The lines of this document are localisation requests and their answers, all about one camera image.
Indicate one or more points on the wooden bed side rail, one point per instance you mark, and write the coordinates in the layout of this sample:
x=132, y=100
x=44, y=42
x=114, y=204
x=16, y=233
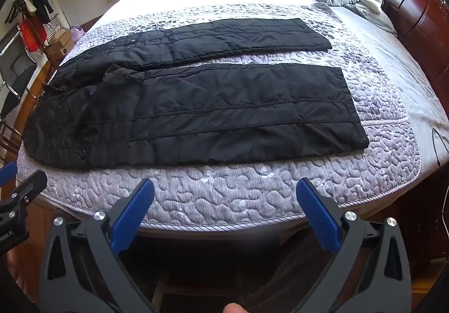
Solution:
x=38, y=81

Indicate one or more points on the lavender quilted bedspread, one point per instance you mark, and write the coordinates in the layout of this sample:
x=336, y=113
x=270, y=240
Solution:
x=245, y=193

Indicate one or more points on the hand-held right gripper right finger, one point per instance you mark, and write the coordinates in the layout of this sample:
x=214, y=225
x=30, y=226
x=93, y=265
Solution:
x=315, y=208

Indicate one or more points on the wooden headboard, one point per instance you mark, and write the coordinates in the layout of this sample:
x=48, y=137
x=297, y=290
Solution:
x=414, y=11

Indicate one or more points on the pale bed sheet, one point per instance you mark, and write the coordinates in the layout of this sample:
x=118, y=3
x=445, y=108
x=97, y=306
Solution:
x=386, y=53

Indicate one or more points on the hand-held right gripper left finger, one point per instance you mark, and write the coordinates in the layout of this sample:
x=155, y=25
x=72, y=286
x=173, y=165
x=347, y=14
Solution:
x=134, y=208

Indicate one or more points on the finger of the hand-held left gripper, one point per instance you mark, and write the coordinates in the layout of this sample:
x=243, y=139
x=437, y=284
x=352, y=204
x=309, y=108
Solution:
x=7, y=174
x=31, y=184

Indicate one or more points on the black pants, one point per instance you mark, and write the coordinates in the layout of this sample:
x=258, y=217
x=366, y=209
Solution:
x=210, y=106

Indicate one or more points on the black metal frame chair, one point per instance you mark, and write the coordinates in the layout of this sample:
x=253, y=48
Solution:
x=15, y=71

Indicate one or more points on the small wooden stool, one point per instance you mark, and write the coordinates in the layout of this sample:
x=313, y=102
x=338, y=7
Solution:
x=7, y=141

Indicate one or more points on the purple plastic container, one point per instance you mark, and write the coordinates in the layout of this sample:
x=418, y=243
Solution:
x=77, y=32

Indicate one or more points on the red bag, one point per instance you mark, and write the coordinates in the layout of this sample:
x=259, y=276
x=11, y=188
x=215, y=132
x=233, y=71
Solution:
x=31, y=36

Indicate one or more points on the person's right hand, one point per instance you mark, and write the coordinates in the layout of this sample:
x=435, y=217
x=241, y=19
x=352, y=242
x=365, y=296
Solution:
x=233, y=308

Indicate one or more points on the cardboard box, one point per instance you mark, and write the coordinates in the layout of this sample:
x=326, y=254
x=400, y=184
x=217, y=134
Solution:
x=60, y=43

